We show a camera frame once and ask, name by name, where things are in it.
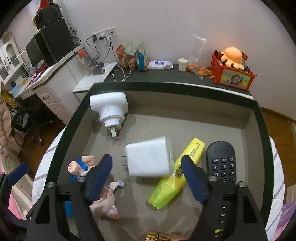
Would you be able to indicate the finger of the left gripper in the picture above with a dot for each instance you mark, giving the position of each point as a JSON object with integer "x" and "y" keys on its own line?
{"x": 16, "y": 172}

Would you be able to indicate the snack bags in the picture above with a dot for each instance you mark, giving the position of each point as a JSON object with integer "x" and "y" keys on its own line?
{"x": 133, "y": 56}

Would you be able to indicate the white glass cabinet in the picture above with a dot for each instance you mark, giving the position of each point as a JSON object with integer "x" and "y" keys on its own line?
{"x": 11, "y": 60}

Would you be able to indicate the white square power adapter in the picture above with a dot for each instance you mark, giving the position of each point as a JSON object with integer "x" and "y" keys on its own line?
{"x": 150, "y": 158}

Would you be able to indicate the white desk with drawers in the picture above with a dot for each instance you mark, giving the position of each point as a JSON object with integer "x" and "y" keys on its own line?
{"x": 56, "y": 84}

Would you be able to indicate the red toy crate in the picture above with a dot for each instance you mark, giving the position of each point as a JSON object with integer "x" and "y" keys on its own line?
{"x": 229, "y": 76}

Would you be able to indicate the black computer tower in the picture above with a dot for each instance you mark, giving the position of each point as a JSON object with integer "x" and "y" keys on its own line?
{"x": 54, "y": 42}

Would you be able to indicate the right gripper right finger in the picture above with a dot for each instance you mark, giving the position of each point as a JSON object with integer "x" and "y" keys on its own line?
{"x": 228, "y": 213}

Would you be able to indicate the pink padded jacket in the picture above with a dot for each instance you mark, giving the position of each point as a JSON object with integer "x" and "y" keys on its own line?
{"x": 8, "y": 110}

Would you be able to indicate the black office chair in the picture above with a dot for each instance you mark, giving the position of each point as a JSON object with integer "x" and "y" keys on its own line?
{"x": 37, "y": 117}

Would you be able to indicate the yellow highlighter marker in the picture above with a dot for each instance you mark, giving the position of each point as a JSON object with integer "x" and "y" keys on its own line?
{"x": 169, "y": 187}

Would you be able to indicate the pink pig doll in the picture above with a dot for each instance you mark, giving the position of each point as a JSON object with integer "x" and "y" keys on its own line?
{"x": 99, "y": 195}

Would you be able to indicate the black TV remote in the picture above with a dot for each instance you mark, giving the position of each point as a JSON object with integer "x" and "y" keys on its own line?
{"x": 220, "y": 157}

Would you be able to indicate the black computer monitor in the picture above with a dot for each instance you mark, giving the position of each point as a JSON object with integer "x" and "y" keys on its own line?
{"x": 37, "y": 50}

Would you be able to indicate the white paper cup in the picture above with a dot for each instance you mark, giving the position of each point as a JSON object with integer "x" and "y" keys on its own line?
{"x": 182, "y": 62}

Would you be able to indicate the clear plastic bag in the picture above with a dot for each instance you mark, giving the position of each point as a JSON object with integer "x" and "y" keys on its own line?
{"x": 200, "y": 56}

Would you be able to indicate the black speaker box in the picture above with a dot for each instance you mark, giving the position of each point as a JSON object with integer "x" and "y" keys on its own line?
{"x": 48, "y": 17}

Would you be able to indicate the pink bedding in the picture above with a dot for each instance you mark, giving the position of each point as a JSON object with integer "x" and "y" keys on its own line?
{"x": 20, "y": 201}

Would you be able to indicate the white plug night light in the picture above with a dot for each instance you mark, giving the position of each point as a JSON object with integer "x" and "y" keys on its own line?
{"x": 112, "y": 108}

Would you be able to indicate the orange capped bottle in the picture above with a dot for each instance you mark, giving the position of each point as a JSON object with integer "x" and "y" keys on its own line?
{"x": 84, "y": 58}

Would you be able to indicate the blue rectangular case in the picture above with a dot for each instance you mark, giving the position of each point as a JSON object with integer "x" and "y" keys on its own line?
{"x": 74, "y": 180}

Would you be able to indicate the orange octopus plush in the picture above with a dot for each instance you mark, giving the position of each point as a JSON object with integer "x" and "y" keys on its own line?
{"x": 231, "y": 56}

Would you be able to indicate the pink black-rimmed storage box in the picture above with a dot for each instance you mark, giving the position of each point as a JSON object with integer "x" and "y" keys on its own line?
{"x": 145, "y": 127}

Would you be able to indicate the wet wipes pack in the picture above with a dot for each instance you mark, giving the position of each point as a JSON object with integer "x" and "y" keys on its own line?
{"x": 160, "y": 65}

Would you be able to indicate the wall power strip outlet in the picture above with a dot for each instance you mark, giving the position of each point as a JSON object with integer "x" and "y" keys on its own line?
{"x": 109, "y": 32}

